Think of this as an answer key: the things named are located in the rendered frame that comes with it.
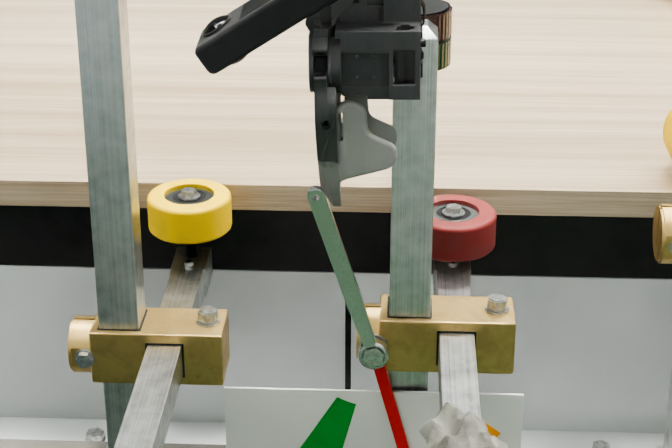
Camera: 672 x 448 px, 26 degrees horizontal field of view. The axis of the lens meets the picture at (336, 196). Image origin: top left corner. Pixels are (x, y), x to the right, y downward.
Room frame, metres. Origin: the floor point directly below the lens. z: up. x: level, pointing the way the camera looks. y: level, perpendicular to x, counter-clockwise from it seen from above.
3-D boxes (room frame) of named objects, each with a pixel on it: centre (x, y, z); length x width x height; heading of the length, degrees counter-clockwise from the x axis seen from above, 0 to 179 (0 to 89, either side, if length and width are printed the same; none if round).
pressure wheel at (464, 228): (1.23, -0.11, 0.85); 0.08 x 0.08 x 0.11
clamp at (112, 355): (1.12, 0.16, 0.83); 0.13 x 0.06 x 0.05; 87
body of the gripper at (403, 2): (1.03, -0.02, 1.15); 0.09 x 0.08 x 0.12; 87
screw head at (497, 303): (1.10, -0.14, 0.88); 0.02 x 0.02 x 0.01
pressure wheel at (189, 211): (1.26, 0.14, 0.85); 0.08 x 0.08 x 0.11
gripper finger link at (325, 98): (1.01, 0.01, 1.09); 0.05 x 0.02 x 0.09; 177
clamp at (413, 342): (1.11, -0.09, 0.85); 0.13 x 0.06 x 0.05; 87
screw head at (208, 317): (1.11, 0.11, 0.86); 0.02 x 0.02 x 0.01
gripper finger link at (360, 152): (1.01, -0.02, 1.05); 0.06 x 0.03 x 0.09; 87
